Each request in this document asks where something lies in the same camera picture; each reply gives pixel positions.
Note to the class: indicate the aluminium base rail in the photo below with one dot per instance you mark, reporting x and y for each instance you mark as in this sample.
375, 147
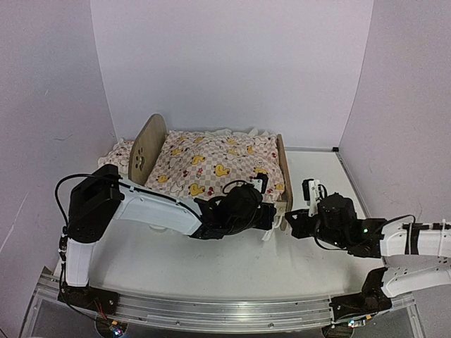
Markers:
221, 316

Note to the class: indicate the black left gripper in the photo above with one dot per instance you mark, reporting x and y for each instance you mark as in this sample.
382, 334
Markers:
269, 213

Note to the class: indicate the duck print bed cushion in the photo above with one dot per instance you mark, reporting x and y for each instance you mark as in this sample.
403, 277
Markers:
234, 180

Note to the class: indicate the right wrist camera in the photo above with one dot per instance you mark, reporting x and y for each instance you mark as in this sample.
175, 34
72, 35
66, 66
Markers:
313, 192

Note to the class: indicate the small duck print pillow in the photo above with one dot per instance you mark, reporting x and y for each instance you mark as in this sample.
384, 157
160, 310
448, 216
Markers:
118, 156

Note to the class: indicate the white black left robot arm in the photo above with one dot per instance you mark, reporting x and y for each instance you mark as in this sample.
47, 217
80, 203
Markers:
103, 197

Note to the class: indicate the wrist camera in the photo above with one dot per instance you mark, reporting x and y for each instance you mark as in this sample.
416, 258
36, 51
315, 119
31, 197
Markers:
313, 192
260, 180

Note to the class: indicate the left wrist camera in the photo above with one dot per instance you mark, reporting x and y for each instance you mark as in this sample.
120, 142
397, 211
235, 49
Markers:
260, 180

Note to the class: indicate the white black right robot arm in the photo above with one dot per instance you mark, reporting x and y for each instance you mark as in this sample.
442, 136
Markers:
381, 238

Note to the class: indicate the wooden pet bed frame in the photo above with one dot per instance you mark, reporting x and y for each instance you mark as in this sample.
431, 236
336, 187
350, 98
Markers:
200, 164

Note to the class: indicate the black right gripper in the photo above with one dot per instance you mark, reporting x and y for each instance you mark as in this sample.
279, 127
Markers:
298, 228

